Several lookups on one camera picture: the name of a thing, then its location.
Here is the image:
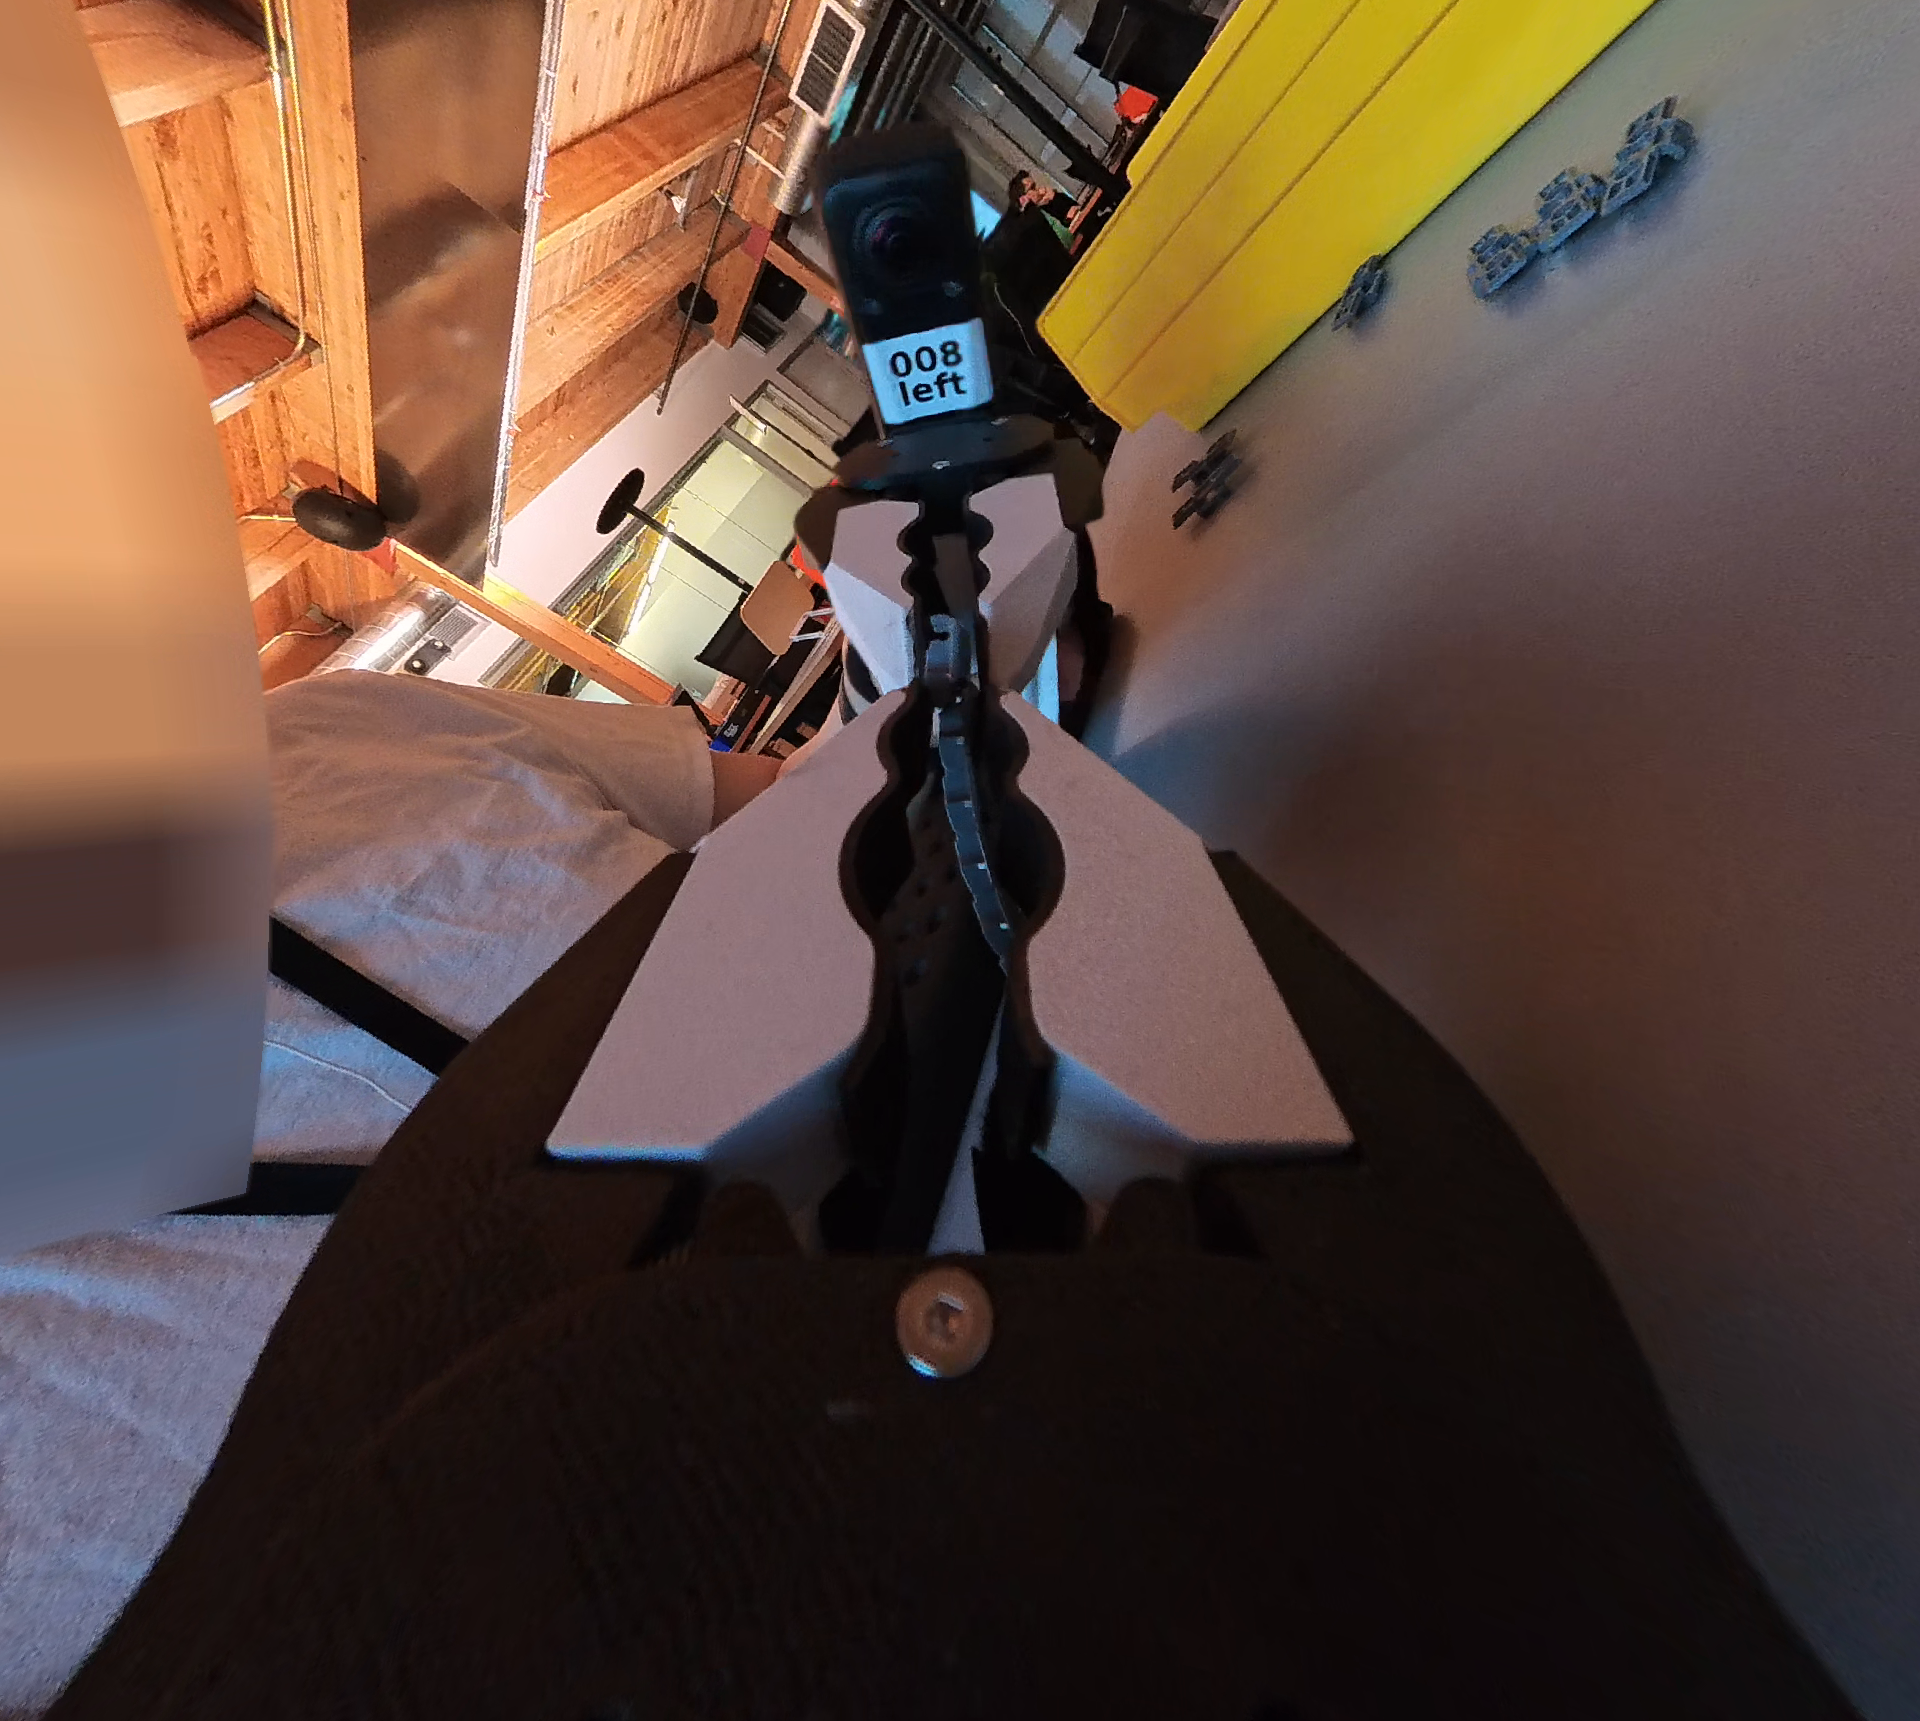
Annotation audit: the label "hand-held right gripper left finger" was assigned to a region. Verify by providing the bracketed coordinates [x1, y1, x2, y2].
[545, 692, 920, 1255]

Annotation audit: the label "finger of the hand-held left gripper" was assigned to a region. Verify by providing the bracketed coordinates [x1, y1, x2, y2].
[828, 506, 928, 699]
[971, 480, 1082, 707]

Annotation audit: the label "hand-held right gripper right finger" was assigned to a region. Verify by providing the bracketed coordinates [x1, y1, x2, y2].
[986, 687, 1356, 1255]

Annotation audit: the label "grey toy track chain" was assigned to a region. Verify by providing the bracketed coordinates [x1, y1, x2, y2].
[869, 687, 1039, 1255]

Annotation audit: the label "person's left forearm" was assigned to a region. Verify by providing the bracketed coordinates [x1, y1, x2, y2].
[703, 747, 819, 832]

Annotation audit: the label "grey desk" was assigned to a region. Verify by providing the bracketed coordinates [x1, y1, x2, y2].
[1071, 0, 1920, 1694]

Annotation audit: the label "white air vent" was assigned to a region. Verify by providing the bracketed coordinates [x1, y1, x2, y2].
[785, 0, 869, 122]

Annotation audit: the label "yellow plastic bin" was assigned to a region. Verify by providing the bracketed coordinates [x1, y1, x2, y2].
[1038, 0, 1871, 433]

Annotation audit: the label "scattered loose track links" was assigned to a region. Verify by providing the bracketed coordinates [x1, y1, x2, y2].
[1170, 98, 1698, 538]

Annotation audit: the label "black harness strap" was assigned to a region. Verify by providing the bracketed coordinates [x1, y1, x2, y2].
[270, 919, 469, 1078]
[180, 1159, 372, 1217]

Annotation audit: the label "silver duct with grille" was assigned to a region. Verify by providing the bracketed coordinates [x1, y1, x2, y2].
[351, 601, 485, 677]

